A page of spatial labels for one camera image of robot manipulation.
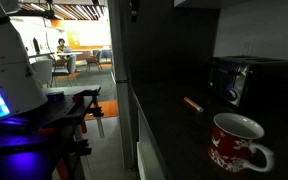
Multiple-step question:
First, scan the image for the silver black toaster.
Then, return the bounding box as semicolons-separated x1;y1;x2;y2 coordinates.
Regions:
207;55;288;109

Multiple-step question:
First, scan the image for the black robot mounting stand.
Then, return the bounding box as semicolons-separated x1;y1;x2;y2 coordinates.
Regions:
0;84;105;180

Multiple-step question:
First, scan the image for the brown chair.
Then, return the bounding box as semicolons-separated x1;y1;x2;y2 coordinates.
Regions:
85;49;104;73

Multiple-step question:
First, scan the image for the white wall outlet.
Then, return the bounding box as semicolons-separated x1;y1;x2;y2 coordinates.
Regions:
240;40;256;58

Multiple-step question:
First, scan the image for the white table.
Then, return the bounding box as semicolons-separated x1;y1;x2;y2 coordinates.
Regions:
56;51;85;57

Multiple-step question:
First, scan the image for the orange marker with white cap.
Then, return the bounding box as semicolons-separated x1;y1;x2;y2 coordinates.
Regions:
183;96;205;114

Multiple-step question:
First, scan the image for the grey chair with wooden legs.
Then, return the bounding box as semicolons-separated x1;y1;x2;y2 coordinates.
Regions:
51;54;80;88

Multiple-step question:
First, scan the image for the grey office chair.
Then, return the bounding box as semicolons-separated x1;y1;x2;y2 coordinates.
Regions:
31;58;54;88

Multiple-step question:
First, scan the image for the grey pillar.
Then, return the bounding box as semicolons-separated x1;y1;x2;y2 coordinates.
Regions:
107;0;136;171

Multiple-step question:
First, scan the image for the red white floral mug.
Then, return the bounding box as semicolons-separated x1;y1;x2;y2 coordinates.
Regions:
207;112;276;174

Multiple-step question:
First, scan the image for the seated person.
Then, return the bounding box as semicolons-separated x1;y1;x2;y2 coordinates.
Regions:
56;37;69;54

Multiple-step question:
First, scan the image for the orange clamp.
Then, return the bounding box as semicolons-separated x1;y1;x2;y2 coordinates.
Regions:
56;158;70;180

